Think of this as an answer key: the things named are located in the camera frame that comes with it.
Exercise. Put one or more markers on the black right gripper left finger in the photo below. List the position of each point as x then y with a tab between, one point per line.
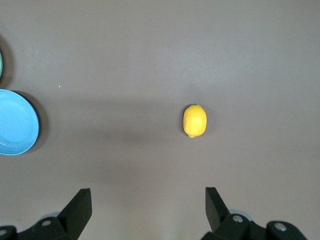
72	220

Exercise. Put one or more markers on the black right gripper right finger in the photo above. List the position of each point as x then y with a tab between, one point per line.
225	227

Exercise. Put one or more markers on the yellow lemon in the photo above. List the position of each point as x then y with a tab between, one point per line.
195	121

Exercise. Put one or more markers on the blue plate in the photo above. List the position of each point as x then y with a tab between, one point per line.
17	125

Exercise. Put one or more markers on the pale green plate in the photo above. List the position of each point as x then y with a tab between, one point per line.
1	63

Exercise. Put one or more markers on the brown table mat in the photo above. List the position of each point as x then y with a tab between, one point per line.
150	62

